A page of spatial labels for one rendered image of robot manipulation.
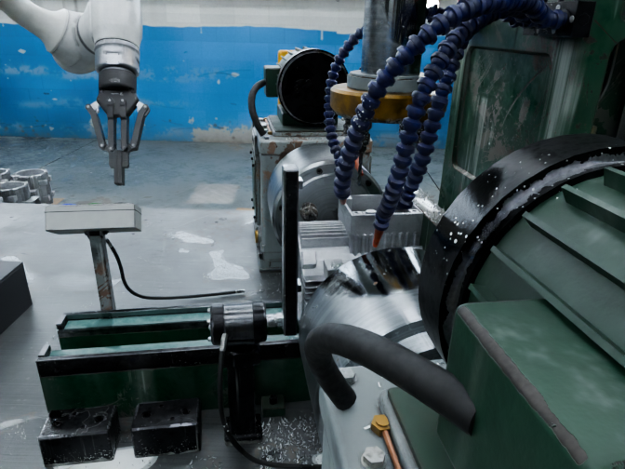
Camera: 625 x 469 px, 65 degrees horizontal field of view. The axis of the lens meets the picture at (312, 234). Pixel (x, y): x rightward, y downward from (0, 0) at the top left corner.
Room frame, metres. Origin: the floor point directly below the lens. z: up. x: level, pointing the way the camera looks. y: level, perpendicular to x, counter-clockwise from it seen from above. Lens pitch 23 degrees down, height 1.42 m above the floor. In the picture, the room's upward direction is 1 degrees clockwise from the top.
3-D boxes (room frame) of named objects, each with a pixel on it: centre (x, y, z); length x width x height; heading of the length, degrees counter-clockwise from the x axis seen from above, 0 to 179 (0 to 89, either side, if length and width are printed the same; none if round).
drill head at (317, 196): (1.14, -0.01, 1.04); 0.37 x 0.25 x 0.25; 9
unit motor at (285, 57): (1.41, 0.06, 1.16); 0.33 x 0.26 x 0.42; 9
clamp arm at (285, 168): (0.63, 0.03, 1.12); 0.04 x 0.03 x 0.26; 99
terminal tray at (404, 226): (0.79, -0.11, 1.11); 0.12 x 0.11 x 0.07; 99
